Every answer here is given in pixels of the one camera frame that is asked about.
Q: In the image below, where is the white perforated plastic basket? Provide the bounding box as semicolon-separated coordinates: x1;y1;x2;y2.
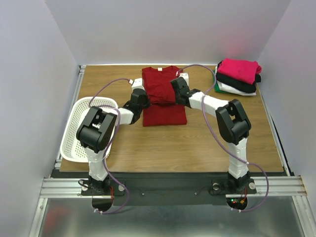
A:
60;96;119;163

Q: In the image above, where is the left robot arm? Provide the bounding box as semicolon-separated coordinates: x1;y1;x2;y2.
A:
76;88;150;195

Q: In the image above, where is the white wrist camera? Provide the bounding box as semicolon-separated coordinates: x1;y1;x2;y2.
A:
177;72;189;85
129;78;145;90

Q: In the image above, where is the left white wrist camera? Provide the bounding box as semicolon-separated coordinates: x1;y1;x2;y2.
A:
129;78;145;90

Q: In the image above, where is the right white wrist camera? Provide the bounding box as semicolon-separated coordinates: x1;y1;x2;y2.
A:
177;72;189;85

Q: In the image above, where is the black folded t shirt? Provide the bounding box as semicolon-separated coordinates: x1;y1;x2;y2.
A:
216;73;257;93

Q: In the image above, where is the dark red t shirt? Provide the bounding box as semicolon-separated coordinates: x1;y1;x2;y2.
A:
142;66;187;127

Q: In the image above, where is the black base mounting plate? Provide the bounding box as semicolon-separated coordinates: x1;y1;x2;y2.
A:
52;172;257;210

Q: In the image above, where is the green folded t shirt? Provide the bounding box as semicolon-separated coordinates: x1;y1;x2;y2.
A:
214;83;226;93

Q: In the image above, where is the white folded t shirt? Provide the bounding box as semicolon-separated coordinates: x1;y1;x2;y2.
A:
215;62;256;96

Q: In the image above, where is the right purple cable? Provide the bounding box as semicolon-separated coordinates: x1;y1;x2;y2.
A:
175;64;270;213

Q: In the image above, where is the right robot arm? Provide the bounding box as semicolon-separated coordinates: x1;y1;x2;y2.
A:
170;77;251;193

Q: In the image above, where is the pink folded t shirt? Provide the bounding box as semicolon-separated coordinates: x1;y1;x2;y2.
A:
217;58;262;84

